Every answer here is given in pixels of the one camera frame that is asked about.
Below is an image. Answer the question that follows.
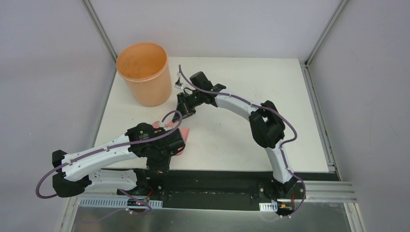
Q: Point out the left white cable duct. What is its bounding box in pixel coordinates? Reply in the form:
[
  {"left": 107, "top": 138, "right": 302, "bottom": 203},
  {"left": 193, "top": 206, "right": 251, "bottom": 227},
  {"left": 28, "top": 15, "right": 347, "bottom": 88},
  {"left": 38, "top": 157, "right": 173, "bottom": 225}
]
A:
[{"left": 79, "top": 197, "right": 163, "bottom": 209}]

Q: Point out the pink plastic dustpan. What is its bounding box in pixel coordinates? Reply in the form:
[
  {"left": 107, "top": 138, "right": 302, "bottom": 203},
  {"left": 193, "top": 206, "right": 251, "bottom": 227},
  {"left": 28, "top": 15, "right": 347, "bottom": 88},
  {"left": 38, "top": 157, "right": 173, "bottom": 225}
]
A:
[{"left": 151, "top": 120, "right": 191, "bottom": 157}]

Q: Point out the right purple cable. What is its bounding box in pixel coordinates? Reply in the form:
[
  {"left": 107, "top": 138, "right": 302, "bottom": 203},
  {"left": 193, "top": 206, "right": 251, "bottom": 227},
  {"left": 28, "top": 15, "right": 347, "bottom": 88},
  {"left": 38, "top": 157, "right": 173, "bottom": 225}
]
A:
[{"left": 177, "top": 64, "right": 307, "bottom": 218}]

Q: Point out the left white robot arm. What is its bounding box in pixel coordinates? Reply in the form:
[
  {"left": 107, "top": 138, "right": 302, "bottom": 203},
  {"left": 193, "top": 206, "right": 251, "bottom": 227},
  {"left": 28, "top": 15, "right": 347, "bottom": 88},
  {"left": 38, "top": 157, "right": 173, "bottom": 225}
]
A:
[{"left": 52, "top": 122, "right": 190, "bottom": 198}]

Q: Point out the purple cable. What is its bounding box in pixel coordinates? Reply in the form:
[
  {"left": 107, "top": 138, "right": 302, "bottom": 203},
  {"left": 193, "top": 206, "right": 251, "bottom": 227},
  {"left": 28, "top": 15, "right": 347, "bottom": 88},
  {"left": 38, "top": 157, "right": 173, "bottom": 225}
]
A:
[
  {"left": 35, "top": 110, "right": 184, "bottom": 215},
  {"left": 177, "top": 64, "right": 307, "bottom": 218}
]

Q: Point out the right white cable duct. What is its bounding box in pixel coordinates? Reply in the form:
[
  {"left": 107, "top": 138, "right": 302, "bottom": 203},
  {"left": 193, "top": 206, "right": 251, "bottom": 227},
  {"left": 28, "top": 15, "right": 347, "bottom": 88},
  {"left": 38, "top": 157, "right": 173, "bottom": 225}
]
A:
[{"left": 259, "top": 202, "right": 278, "bottom": 212}]

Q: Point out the orange plastic bucket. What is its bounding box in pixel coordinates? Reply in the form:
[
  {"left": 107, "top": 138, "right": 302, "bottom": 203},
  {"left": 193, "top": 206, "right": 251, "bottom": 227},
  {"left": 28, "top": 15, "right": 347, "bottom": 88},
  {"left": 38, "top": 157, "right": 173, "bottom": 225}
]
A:
[{"left": 116, "top": 42, "right": 172, "bottom": 107}]

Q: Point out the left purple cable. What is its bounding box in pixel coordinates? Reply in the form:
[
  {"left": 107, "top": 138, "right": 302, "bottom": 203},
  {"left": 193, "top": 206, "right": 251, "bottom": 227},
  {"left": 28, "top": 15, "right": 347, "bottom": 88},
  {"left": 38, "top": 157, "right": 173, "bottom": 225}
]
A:
[{"left": 35, "top": 110, "right": 184, "bottom": 215}]

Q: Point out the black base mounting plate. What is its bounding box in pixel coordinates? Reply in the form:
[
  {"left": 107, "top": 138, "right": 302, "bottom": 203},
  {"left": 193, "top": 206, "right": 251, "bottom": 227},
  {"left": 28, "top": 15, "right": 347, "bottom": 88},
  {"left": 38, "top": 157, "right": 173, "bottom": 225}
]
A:
[{"left": 127, "top": 169, "right": 337, "bottom": 211}]

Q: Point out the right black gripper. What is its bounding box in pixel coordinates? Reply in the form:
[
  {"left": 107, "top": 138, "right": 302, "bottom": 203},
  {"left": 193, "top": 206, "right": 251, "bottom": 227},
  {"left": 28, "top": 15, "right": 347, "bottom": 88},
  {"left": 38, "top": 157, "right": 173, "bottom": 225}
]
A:
[{"left": 174, "top": 89, "right": 205, "bottom": 123}]

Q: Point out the white cable duct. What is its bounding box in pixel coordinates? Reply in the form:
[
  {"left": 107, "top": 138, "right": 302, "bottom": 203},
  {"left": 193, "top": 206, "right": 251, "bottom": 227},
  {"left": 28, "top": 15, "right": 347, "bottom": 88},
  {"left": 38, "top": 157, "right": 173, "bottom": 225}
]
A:
[
  {"left": 79, "top": 197, "right": 163, "bottom": 209},
  {"left": 259, "top": 202, "right": 278, "bottom": 212}
]

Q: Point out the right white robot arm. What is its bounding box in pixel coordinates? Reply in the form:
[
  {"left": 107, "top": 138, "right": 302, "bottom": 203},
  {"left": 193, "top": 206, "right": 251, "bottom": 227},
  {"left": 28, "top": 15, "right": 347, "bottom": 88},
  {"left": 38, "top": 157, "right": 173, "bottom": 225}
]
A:
[{"left": 176, "top": 72, "right": 297, "bottom": 198}]

